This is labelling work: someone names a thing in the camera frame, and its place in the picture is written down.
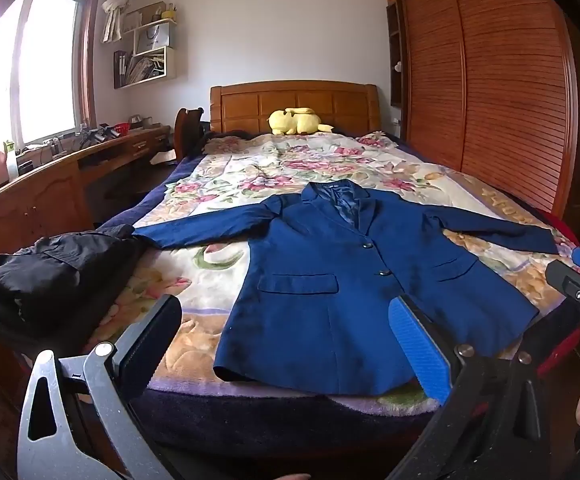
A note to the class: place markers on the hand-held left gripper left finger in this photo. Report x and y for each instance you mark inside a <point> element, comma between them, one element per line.
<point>155,332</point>

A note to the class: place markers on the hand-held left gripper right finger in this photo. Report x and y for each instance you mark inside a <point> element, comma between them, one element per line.
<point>415,352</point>

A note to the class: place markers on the blue blazer jacket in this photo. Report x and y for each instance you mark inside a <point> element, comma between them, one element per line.
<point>320,310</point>

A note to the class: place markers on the black jacket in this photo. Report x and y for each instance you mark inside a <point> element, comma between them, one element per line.
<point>44,280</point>

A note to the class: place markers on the floral blanket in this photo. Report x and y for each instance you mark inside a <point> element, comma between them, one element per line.
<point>229,170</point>

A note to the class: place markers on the wooden desk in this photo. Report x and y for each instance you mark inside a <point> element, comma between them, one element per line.
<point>34,200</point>

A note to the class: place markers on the wooden slatted wardrobe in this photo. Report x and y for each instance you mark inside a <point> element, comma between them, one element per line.
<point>495,85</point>

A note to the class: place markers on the wooden chair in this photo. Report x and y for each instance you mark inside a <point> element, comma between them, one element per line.
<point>185,132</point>

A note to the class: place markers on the red basket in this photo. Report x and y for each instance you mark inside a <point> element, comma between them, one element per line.
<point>121,128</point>

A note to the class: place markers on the wooden bed headboard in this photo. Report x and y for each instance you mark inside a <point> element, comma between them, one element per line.
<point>250,105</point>

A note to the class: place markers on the yellow plush toy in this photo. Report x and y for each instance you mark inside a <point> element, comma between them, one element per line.
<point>295,121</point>

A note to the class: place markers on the white paper bag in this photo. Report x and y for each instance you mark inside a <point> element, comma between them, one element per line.
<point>150,39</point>

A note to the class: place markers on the window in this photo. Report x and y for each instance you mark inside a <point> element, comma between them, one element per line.
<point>44,60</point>

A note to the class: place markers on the tied white curtain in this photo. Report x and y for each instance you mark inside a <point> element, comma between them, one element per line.
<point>114,10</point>

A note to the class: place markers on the white wall shelf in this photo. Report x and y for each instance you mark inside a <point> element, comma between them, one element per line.
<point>169,62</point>

